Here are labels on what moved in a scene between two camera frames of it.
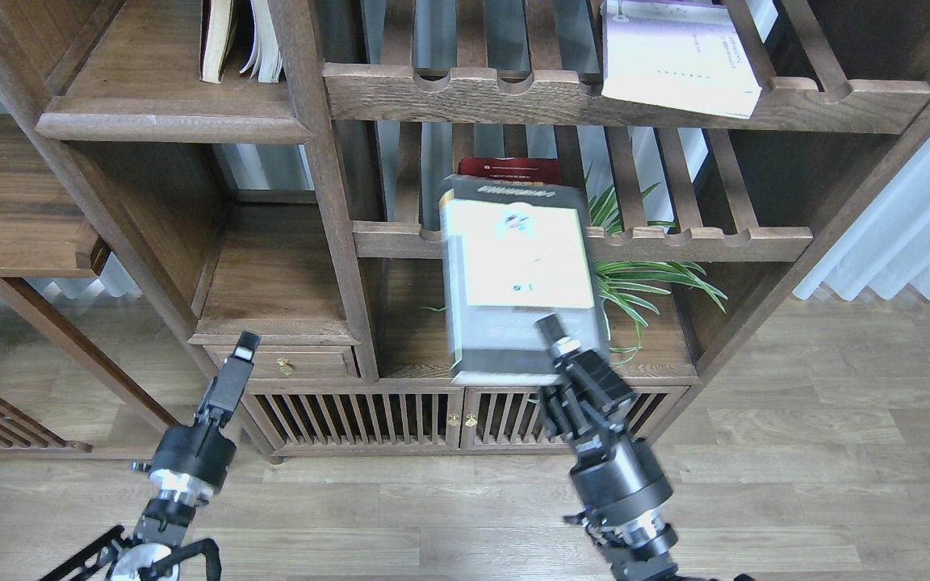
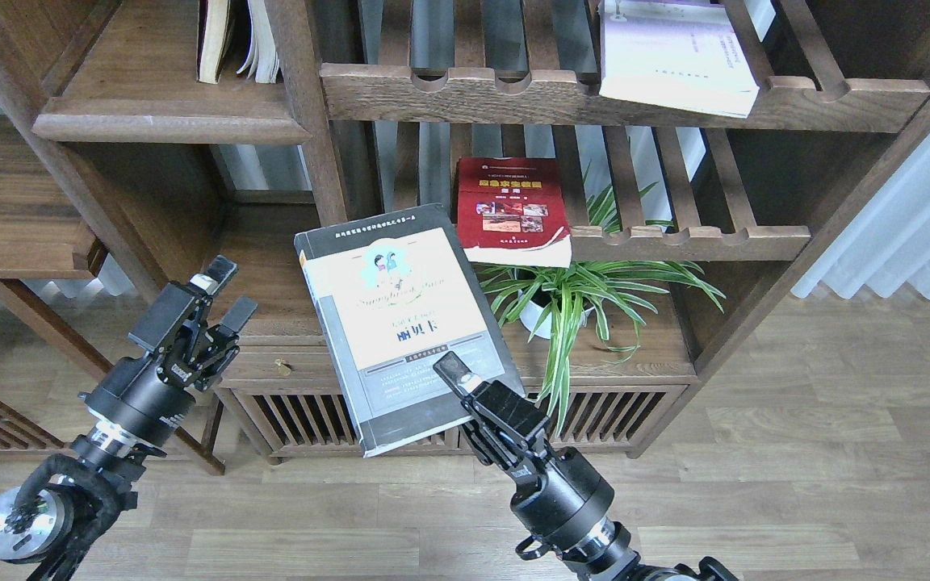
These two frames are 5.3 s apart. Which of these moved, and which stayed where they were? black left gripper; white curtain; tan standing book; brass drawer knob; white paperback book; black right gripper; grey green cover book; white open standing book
Moved: grey green cover book; black right gripper; black left gripper
Stayed: tan standing book; white curtain; brass drawer knob; white paperback book; white open standing book
